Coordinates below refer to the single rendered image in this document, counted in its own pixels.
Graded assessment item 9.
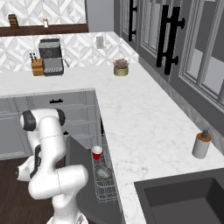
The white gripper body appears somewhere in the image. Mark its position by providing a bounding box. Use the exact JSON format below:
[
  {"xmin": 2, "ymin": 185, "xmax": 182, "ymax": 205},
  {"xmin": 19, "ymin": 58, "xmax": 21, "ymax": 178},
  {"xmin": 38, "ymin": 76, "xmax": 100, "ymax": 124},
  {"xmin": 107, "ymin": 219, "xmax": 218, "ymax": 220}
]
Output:
[{"xmin": 15, "ymin": 159, "xmax": 32, "ymax": 182}]

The dark grey dishwasher door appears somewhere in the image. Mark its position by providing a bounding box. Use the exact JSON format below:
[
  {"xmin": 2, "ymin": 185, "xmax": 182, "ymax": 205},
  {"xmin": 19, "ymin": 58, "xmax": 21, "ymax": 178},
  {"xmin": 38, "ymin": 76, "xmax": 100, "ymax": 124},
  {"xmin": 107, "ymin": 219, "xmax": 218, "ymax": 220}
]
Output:
[{"xmin": 65, "ymin": 136, "xmax": 126, "ymax": 224}]

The red cup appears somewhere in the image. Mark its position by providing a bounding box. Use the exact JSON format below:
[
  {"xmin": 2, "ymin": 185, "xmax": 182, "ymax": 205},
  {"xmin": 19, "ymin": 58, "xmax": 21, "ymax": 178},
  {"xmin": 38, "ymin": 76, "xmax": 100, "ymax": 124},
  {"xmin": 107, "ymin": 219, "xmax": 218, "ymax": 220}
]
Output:
[{"xmin": 91, "ymin": 145, "xmax": 104, "ymax": 162}]

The grey bowl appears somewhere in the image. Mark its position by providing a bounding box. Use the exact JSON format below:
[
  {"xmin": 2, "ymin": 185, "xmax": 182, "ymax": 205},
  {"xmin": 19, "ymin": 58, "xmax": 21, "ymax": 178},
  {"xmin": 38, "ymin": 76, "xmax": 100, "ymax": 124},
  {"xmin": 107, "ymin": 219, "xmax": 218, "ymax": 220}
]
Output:
[{"xmin": 94, "ymin": 167, "xmax": 113, "ymax": 181}]

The grey glass cupboard door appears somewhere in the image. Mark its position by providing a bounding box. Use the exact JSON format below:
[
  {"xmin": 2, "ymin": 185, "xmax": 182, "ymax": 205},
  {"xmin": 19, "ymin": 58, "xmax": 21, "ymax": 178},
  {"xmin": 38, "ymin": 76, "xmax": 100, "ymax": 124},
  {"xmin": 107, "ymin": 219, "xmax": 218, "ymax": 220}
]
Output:
[
  {"xmin": 136, "ymin": 0, "xmax": 179, "ymax": 84},
  {"xmin": 113, "ymin": 0, "xmax": 140, "ymax": 51},
  {"xmin": 170, "ymin": 0, "xmax": 224, "ymax": 138}
]

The grey drawer front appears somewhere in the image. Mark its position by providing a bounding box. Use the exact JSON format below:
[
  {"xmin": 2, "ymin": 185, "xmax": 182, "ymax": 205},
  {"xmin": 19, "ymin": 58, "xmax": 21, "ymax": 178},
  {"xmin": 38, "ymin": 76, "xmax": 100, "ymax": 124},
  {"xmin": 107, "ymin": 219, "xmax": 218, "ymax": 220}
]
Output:
[
  {"xmin": 62, "ymin": 108, "xmax": 103, "ymax": 151},
  {"xmin": 30, "ymin": 90, "xmax": 100, "ymax": 112}
]

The wooden knife block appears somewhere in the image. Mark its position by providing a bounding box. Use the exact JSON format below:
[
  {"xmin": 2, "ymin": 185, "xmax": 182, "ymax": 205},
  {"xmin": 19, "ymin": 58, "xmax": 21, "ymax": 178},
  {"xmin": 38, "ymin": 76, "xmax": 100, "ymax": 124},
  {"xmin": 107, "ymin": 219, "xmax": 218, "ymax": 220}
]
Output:
[{"xmin": 29, "ymin": 52, "xmax": 45, "ymax": 78}]

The grey coffee machine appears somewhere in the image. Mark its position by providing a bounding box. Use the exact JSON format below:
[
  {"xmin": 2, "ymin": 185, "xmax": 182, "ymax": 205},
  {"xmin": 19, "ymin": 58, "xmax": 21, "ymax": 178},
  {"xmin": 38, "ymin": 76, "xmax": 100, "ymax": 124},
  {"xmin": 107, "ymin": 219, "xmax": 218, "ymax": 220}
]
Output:
[{"xmin": 38, "ymin": 38, "xmax": 70, "ymax": 78}]

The potted plant in yellow pot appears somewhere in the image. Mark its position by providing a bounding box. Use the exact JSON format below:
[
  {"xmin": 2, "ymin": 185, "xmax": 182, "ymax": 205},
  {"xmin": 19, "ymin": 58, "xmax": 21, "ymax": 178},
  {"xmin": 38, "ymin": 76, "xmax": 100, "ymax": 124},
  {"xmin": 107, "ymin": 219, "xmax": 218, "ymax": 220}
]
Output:
[{"xmin": 113, "ymin": 58, "xmax": 130, "ymax": 78}]

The dark wooden shelf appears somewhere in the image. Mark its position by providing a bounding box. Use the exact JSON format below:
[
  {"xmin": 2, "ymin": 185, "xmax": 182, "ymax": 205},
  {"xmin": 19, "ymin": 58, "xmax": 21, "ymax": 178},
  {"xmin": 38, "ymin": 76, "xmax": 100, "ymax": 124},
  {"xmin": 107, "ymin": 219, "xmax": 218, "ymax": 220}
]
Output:
[{"xmin": 0, "ymin": 23, "xmax": 89, "ymax": 38}]

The brown jar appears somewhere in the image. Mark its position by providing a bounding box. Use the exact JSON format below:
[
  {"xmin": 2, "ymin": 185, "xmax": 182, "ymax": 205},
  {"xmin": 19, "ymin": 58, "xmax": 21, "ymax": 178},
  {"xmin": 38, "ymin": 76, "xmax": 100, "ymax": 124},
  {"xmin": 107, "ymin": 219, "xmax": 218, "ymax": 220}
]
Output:
[{"xmin": 7, "ymin": 13, "xmax": 20, "ymax": 30}]

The dark grey sink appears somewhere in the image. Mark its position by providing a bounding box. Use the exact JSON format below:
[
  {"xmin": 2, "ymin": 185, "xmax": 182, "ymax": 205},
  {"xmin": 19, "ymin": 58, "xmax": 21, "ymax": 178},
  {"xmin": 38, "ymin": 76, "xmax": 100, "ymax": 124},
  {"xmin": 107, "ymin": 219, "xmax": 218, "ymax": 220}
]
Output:
[{"xmin": 133, "ymin": 168, "xmax": 224, "ymax": 224}]

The grey soap dispenser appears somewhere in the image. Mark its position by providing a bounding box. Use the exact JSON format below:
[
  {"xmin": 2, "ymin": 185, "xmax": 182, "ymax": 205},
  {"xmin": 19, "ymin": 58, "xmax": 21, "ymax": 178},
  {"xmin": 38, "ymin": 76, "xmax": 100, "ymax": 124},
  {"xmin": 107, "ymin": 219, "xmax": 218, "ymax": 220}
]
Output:
[{"xmin": 191, "ymin": 129, "xmax": 212, "ymax": 160}]

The wire dishwasher rack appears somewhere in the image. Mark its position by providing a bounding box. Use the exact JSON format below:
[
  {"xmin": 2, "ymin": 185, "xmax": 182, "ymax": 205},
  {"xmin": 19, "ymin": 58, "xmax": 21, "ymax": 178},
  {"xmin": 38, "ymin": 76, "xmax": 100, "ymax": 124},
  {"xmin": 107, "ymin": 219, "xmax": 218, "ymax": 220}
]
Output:
[{"xmin": 92, "ymin": 142, "xmax": 121, "ymax": 204}]

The white wall outlet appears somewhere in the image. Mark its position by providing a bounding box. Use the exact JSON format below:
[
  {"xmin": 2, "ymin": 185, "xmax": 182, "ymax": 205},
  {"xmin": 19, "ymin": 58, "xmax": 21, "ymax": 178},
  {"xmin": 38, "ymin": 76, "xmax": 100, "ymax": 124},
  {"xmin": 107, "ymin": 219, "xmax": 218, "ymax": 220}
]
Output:
[{"xmin": 95, "ymin": 35, "xmax": 105, "ymax": 50}]

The black cupboard handle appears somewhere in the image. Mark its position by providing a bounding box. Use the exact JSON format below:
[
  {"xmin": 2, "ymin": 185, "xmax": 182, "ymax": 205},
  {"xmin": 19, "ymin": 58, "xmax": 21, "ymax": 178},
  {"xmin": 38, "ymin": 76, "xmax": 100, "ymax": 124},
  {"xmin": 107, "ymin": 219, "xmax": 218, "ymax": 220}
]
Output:
[
  {"xmin": 164, "ymin": 5, "xmax": 186, "ymax": 76},
  {"xmin": 128, "ymin": 0, "xmax": 138, "ymax": 43},
  {"xmin": 155, "ymin": 4, "xmax": 171, "ymax": 68}
]

